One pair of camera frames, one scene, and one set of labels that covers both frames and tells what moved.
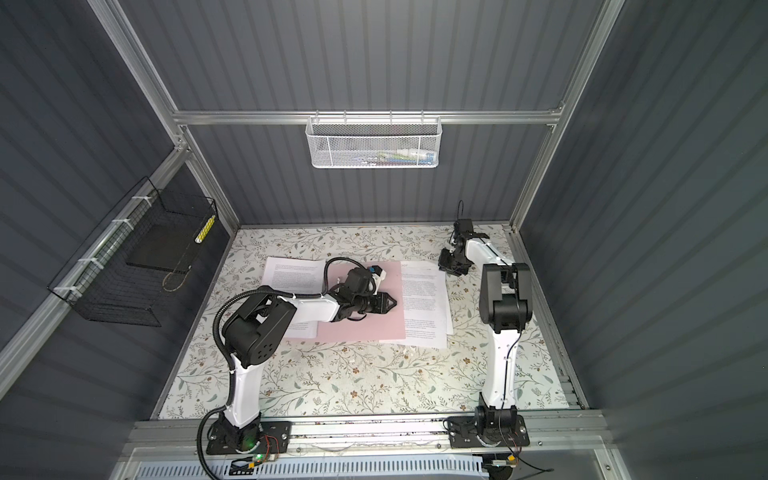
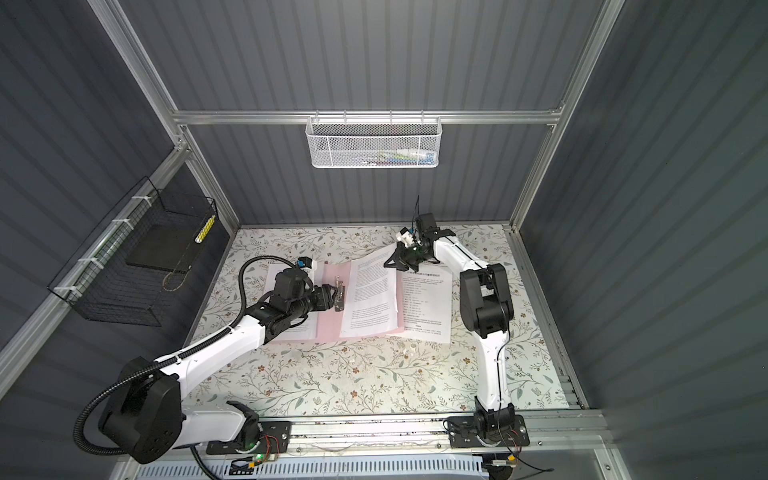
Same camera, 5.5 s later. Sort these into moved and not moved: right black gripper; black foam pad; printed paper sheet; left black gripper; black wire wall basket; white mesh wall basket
Moved: right black gripper; left black gripper
Not moved: white mesh wall basket; printed paper sheet; black wire wall basket; black foam pad
